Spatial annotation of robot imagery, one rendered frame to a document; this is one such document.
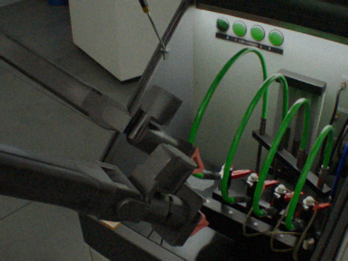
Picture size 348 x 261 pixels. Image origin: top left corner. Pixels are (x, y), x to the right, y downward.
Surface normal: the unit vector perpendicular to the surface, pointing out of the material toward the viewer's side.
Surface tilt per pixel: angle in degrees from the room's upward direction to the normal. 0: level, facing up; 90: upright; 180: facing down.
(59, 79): 53
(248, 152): 90
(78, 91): 49
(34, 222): 0
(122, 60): 90
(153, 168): 42
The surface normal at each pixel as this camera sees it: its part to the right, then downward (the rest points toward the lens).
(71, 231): -0.01, -0.84
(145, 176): -0.58, -0.33
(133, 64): 0.54, 0.45
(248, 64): -0.61, 0.44
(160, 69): 0.79, 0.32
